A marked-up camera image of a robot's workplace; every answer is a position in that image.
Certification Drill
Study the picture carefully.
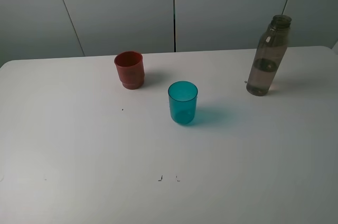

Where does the teal translucent plastic cup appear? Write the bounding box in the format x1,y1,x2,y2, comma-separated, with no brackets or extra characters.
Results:
168,81,198,125

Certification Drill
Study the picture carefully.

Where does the red plastic cup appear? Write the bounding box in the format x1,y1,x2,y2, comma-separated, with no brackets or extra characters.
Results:
114,51,145,90

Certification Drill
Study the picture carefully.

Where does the smoky translucent water bottle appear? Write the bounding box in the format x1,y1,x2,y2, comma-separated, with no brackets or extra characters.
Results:
246,15,292,96

